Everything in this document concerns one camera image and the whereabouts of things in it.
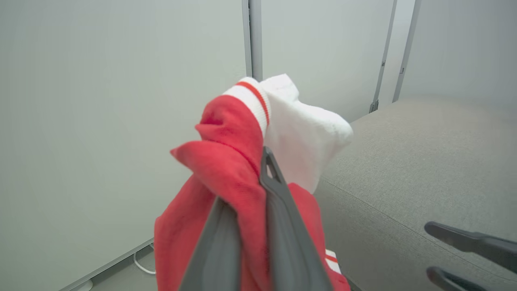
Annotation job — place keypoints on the white sock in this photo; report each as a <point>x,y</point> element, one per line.
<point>307,137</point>

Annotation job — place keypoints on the grey metal partition post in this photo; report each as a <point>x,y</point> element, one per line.
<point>383,52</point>
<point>252,36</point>
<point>407,48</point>

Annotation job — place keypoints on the grey fabric sofa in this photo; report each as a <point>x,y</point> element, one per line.
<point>424,169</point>

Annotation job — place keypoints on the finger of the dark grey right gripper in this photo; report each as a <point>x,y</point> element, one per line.
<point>484,244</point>
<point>448,281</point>

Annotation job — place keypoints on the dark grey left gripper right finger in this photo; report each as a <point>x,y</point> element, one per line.
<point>288,242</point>

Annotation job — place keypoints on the grey metal baseboard rail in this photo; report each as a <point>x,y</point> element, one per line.
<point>113,260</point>

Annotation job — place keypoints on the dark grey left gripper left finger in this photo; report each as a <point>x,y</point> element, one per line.
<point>218,250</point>

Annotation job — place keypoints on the red garment with striped cuffs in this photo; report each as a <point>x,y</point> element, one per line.
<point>230,169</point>

